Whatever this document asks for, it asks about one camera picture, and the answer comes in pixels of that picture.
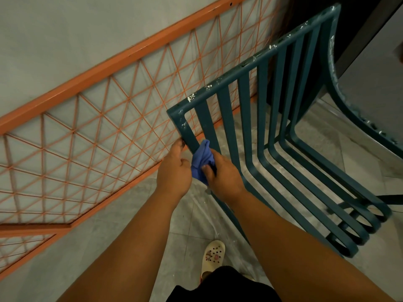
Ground blue cleaning cloth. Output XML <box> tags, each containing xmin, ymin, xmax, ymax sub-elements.
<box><xmin>191</xmin><ymin>139</ymin><xmax>218</xmax><ymax>186</ymax></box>

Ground person's left hand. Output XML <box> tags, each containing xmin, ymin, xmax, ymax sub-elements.
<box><xmin>156</xmin><ymin>138</ymin><xmax>193</xmax><ymax>199</ymax></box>

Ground teal metal slatted chair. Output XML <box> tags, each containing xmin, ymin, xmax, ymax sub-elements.
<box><xmin>166</xmin><ymin>3</ymin><xmax>403</xmax><ymax>259</ymax></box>

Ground person's right forearm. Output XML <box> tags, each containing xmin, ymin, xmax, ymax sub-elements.
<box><xmin>225</xmin><ymin>191</ymin><xmax>395</xmax><ymax>302</ymax></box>

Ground person's right hand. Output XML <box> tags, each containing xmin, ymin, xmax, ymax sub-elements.
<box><xmin>201</xmin><ymin>149</ymin><xmax>249</xmax><ymax>204</ymax></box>

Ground orange wire mesh panel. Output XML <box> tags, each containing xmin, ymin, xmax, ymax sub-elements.
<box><xmin>0</xmin><ymin>223</ymin><xmax>73</xmax><ymax>281</ymax></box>
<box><xmin>0</xmin><ymin>0</ymin><xmax>285</xmax><ymax>226</ymax></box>

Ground cream clog shoe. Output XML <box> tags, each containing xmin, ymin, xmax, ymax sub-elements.
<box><xmin>200</xmin><ymin>240</ymin><xmax>226</xmax><ymax>281</ymax></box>

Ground black shorts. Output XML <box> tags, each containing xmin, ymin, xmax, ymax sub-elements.
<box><xmin>166</xmin><ymin>266</ymin><xmax>283</xmax><ymax>302</ymax></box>

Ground person's left forearm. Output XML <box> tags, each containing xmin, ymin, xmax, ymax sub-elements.
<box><xmin>58</xmin><ymin>189</ymin><xmax>190</xmax><ymax>302</ymax></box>

